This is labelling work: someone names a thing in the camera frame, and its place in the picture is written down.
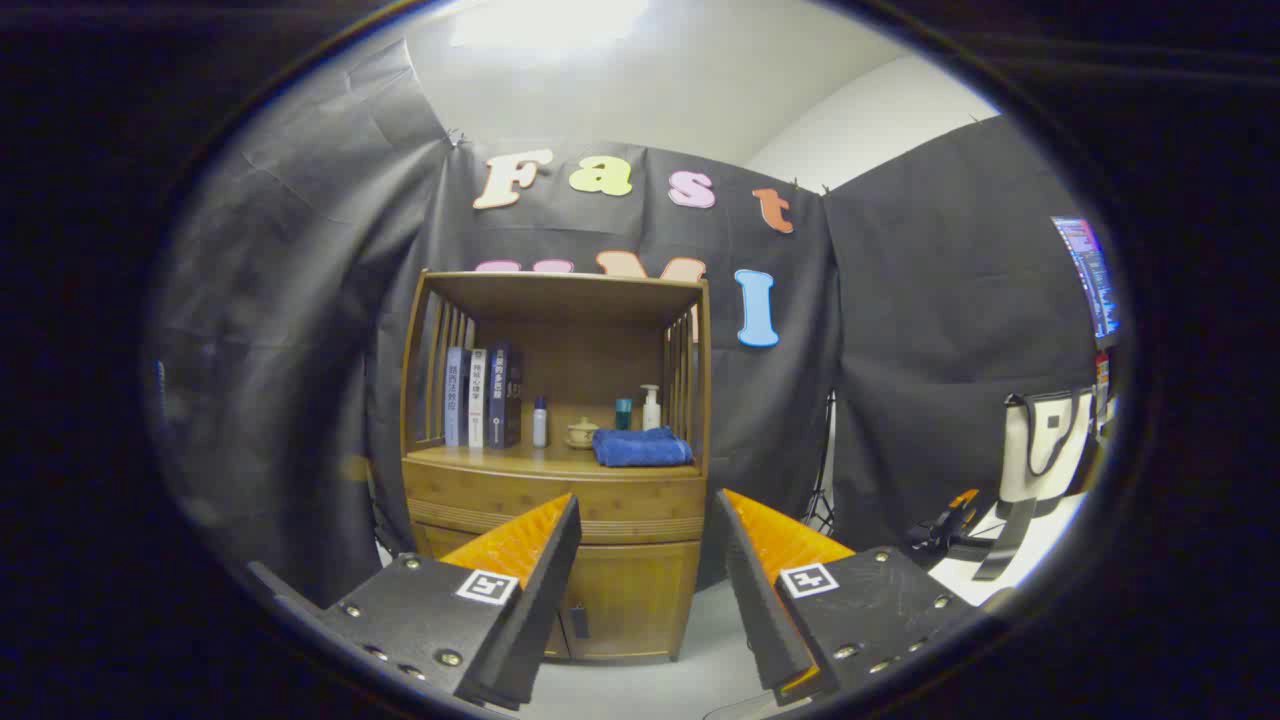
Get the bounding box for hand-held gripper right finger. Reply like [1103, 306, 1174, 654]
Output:
[712, 488, 1016, 706]

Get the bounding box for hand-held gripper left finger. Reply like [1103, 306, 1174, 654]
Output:
[245, 492, 583, 713]

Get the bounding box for wooden drawer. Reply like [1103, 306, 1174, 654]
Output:
[403, 460, 706, 546]

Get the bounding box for wooden cabinet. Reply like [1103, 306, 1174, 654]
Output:
[400, 270, 713, 663]

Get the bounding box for wooden countertop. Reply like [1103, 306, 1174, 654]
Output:
[405, 443, 706, 481]

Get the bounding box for black tripod stand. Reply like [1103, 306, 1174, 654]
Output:
[803, 390, 839, 536]

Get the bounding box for blue folded towel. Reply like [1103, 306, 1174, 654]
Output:
[592, 427, 694, 468]

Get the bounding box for black and orange tool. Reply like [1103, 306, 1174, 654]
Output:
[905, 488, 1001, 566]

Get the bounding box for dark blue book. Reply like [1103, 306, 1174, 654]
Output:
[486, 343, 523, 449]

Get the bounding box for white book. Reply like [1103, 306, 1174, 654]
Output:
[468, 348, 488, 448]

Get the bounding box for pale grey-blue book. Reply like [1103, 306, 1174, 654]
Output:
[445, 347, 471, 447]

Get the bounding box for computer monitor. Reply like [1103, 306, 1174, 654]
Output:
[1050, 215, 1121, 341]

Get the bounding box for white tote bag black straps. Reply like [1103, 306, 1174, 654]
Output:
[975, 388, 1103, 581]

